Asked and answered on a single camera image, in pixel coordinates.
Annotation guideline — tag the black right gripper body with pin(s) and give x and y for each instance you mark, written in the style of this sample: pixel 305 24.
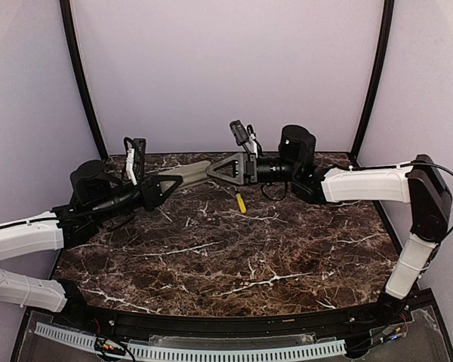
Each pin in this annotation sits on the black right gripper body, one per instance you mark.
pixel 251 168

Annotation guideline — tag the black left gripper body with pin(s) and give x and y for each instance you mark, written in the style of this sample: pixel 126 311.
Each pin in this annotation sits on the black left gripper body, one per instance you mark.
pixel 149 193

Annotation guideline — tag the grey remote control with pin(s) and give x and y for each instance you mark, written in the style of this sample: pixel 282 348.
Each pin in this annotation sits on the grey remote control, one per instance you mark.
pixel 192 174

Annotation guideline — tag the yellow handled screwdriver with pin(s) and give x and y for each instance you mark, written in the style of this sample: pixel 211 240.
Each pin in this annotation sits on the yellow handled screwdriver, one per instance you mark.
pixel 240 201

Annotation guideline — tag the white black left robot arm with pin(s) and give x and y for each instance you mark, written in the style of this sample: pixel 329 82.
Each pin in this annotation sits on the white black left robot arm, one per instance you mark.
pixel 97 196

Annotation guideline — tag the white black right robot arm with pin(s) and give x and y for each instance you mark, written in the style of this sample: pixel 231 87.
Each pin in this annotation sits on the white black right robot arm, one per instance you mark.
pixel 418 183

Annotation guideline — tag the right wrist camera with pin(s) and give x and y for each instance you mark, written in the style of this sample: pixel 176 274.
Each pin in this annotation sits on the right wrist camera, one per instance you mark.
pixel 245 137

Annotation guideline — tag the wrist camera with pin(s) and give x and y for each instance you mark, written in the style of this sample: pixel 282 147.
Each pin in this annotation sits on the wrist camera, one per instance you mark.
pixel 134 160
pixel 245 137

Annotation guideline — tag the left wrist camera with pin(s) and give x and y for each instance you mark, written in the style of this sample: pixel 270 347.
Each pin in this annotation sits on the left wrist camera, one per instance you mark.
pixel 134 160

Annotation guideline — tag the white slotted cable duct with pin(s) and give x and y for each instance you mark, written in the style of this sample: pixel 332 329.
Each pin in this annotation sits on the white slotted cable duct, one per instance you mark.
pixel 174 348

